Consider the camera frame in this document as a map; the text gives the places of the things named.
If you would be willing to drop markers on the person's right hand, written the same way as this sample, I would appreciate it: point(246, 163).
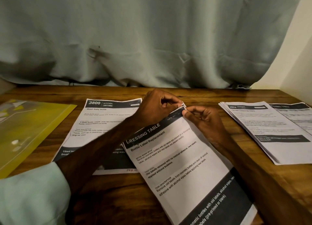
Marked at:
point(207, 122)

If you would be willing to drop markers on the person's left hand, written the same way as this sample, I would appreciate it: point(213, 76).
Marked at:
point(156, 107)

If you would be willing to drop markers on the wash baby bottle paper stack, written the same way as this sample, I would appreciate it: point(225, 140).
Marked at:
point(97, 125)

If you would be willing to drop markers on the yellow patterned folder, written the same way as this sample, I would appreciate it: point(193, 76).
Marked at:
point(27, 134)

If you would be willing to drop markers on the person's left forearm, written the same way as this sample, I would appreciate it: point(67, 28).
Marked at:
point(58, 186)

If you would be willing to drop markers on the person's right forearm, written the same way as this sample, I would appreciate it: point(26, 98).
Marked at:
point(273, 186)

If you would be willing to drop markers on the pale green curtain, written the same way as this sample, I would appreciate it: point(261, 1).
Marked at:
point(146, 32)

